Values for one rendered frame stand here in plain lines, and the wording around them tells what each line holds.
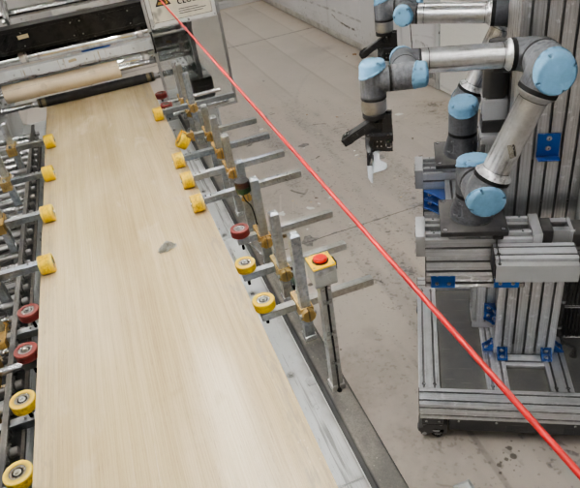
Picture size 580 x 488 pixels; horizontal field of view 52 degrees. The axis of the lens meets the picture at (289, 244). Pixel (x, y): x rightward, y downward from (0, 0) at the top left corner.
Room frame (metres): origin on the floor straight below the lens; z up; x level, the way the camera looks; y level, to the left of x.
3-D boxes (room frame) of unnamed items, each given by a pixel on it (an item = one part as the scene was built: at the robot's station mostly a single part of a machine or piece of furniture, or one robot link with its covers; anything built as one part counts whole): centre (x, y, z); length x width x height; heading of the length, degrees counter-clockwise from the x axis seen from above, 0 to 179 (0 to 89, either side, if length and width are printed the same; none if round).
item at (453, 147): (2.21, -0.78, 1.09); 0.15 x 0.15 x 0.10
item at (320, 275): (1.35, -0.08, 1.18); 0.07 x 0.07 x 0.08; 14
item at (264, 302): (1.61, 0.12, 0.85); 0.08 x 0.08 x 0.11
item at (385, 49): (2.45, -0.54, 1.46); 0.09 x 0.08 x 0.12; 75
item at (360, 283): (1.66, -0.07, 0.83); 0.43 x 0.03 x 0.04; 104
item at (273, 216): (1.85, 0.04, 0.87); 0.03 x 0.03 x 0.48; 14
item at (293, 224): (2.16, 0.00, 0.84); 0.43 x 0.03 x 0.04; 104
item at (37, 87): (4.25, 1.18, 1.05); 1.43 x 0.12 x 0.12; 104
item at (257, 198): (2.09, 0.10, 0.90); 0.03 x 0.03 x 0.48; 14
